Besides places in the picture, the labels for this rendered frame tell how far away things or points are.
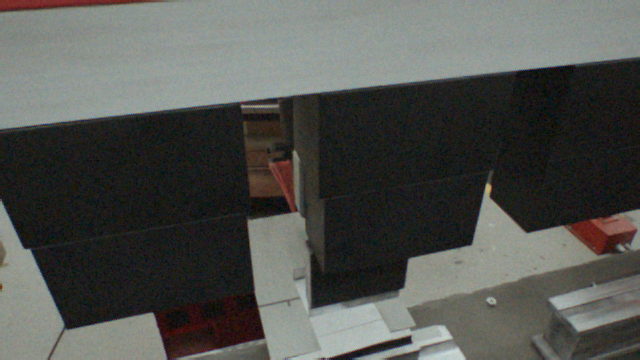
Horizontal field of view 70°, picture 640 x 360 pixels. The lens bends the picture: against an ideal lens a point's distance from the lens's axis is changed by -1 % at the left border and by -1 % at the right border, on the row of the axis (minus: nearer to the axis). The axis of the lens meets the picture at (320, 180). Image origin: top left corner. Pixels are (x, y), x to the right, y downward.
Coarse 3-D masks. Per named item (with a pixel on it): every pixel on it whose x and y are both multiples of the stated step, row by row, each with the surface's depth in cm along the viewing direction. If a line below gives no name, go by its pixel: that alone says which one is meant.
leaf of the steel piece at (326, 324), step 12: (300, 276) 62; (300, 288) 61; (336, 312) 57; (348, 312) 57; (360, 312) 57; (372, 312) 57; (312, 324) 56; (324, 324) 56; (336, 324) 56; (348, 324) 56; (360, 324) 56
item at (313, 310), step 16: (320, 272) 43; (352, 272) 44; (368, 272) 44; (384, 272) 45; (400, 272) 46; (320, 288) 44; (336, 288) 44; (352, 288) 45; (368, 288) 46; (384, 288) 46; (400, 288) 47; (320, 304) 45; (336, 304) 47; (352, 304) 48
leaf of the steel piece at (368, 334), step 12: (372, 324) 56; (384, 324) 56; (324, 336) 54; (336, 336) 54; (348, 336) 54; (360, 336) 54; (372, 336) 54; (384, 336) 54; (324, 348) 53; (336, 348) 53; (348, 348) 53; (360, 348) 53
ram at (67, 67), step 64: (0, 0) 22; (64, 0) 23; (128, 0) 24; (192, 0) 25; (256, 0) 25; (320, 0) 26; (384, 0) 28; (448, 0) 29; (512, 0) 30; (576, 0) 31; (0, 64) 24; (64, 64) 24; (128, 64) 25; (192, 64) 26; (256, 64) 27; (320, 64) 29; (384, 64) 30; (448, 64) 31; (512, 64) 33; (0, 128) 25
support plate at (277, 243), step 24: (288, 216) 74; (264, 240) 69; (288, 240) 69; (264, 264) 65; (288, 264) 65; (264, 288) 61; (288, 288) 61; (264, 312) 58; (288, 312) 58; (384, 312) 58; (288, 336) 55; (312, 336) 55
